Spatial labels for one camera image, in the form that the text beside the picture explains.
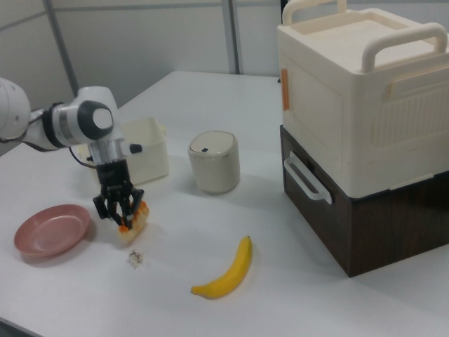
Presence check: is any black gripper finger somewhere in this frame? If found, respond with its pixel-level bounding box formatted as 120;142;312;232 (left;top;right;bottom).
92;188;122;226
118;187;146;232

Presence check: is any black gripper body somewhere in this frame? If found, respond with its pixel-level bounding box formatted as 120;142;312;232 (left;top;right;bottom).
95;158;133;193

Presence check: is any orange glazed bread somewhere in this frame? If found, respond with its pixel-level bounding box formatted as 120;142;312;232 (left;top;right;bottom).
116;201;151;246

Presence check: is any pink plate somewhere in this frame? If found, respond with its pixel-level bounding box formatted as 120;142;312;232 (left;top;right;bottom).
13;204;92;261

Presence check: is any white plastic tub container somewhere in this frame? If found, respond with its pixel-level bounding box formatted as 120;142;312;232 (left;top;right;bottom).
78;117;170;187

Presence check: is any small crumpled paper scrap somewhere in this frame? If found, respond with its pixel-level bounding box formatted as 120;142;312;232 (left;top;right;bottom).
126;249;146;270

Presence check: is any small cream trash can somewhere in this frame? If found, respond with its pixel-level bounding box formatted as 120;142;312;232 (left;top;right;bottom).
187;130;241;196

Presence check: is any yellow banana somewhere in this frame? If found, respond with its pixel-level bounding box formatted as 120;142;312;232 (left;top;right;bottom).
190;234;254;300

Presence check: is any orange tape strip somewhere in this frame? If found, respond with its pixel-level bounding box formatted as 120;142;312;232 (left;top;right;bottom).
281;68;292;112

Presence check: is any cream plastic storage box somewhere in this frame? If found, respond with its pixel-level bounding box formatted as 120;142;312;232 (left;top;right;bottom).
275;0;449;198

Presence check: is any dark brown drawer cabinet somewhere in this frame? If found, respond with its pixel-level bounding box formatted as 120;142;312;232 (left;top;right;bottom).
279;124;449;279

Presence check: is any grey partition post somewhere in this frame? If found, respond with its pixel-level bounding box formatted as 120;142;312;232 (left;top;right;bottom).
229;0;244;76
43;0;80;103

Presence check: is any white drawer handle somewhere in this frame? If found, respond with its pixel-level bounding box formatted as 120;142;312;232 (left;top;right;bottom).
283;151;334;205

